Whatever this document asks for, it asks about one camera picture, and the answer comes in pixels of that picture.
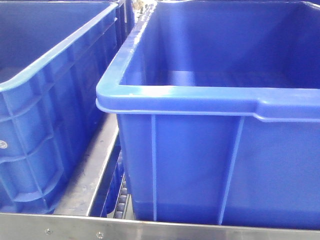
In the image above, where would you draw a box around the metal shelf frame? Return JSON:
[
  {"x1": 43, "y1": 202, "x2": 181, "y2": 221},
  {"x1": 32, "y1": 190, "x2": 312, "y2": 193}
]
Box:
[{"x1": 0, "y1": 114, "x2": 320, "y2": 240}]

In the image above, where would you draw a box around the ribbed blue crate left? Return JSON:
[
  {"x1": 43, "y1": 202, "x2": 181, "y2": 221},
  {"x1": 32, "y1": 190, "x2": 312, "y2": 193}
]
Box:
[{"x1": 0, "y1": 0, "x2": 131, "y2": 214}]

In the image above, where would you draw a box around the large blue bin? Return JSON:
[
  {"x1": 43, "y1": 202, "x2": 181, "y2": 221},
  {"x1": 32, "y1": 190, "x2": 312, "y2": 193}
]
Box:
[{"x1": 96, "y1": 0, "x2": 320, "y2": 230}]

